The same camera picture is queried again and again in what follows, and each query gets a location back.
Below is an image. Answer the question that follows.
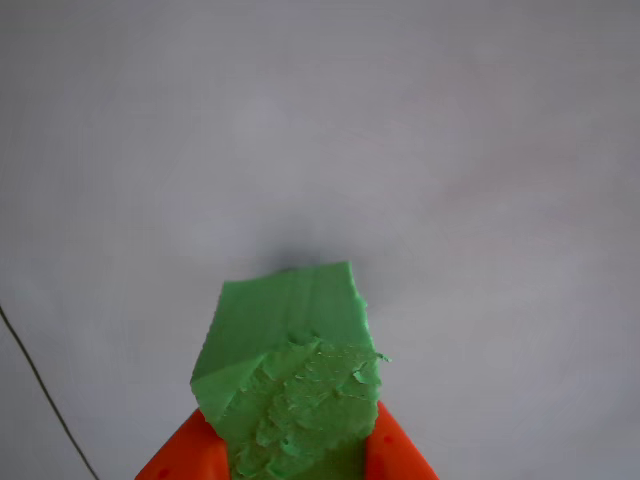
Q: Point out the white paper sheet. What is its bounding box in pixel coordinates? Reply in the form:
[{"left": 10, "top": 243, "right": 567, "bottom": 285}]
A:
[{"left": 0, "top": 0, "right": 640, "bottom": 480}]

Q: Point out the green foam block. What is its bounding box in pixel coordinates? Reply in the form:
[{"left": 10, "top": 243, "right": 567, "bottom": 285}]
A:
[{"left": 189, "top": 260, "right": 393, "bottom": 480}]

